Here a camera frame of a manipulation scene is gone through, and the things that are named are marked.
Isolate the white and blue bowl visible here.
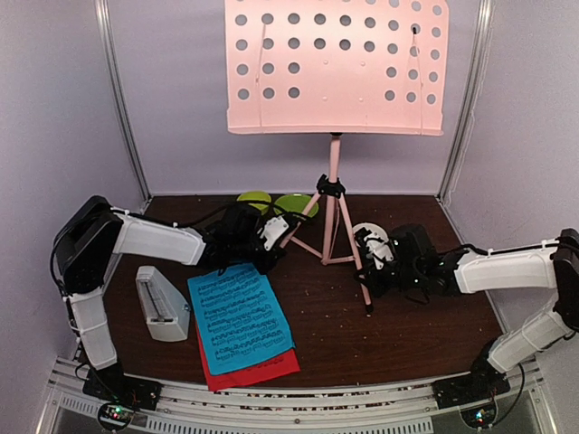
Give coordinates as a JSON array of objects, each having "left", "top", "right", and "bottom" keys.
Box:
[{"left": 353, "top": 222, "right": 389, "bottom": 241}]

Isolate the left aluminium frame post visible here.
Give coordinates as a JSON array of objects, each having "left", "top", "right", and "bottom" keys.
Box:
[{"left": 93, "top": 0, "right": 153, "bottom": 210}]

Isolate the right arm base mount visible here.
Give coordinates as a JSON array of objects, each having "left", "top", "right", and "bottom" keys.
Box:
[{"left": 432, "top": 373, "right": 510, "bottom": 430}]

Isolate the white metronome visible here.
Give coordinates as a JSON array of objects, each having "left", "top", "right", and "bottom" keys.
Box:
[{"left": 136, "top": 266, "right": 191, "bottom": 343}]

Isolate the red sheet music paper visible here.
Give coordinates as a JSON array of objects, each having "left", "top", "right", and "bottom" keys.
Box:
[{"left": 194, "top": 321, "right": 300, "bottom": 392}]

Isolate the front aluminium rail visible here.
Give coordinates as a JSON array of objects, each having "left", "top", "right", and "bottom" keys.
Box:
[{"left": 36, "top": 358, "right": 560, "bottom": 433}]

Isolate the pink music stand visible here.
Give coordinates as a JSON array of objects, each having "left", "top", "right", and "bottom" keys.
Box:
[{"left": 224, "top": 0, "right": 451, "bottom": 314}]

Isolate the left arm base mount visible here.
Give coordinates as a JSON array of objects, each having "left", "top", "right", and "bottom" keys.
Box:
[{"left": 82, "top": 376, "right": 162, "bottom": 431}]

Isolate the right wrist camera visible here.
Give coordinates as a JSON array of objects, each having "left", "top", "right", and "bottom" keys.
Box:
[{"left": 354, "top": 230, "right": 394, "bottom": 269}]

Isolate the blue sheet music paper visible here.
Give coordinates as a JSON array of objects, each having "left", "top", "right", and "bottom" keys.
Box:
[{"left": 187, "top": 264, "right": 295, "bottom": 375}]

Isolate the aluminium frame post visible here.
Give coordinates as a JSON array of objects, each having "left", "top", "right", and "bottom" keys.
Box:
[
  {"left": 438, "top": 0, "right": 495, "bottom": 208},
  {"left": 93, "top": 0, "right": 153, "bottom": 210}
]

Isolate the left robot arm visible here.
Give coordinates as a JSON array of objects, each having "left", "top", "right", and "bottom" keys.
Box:
[{"left": 49, "top": 195, "right": 294, "bottom": 401}]

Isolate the green plate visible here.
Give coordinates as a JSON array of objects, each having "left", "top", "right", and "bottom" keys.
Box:
[{"left": 273, "top": 193, "right": 319, "bottom": 224}]

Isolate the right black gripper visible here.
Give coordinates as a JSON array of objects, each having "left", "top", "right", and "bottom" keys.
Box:
[{"left": 355, "top": 259, "right": 422, "bottom": 298}]

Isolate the right aluminium frame post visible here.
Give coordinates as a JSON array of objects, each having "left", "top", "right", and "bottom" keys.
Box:
[{"left": 438, "top": 0, "right": 495, "bottom": 208}]

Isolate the lime green bowl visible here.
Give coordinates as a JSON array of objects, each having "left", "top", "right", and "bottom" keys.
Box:
[{"left": 236, "top": 191, "right": 271, "bottom": 215}]

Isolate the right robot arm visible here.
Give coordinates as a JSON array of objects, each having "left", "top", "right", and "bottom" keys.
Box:
[{"left": 354, "top": 223, "right": 578, "bottom": 400}]

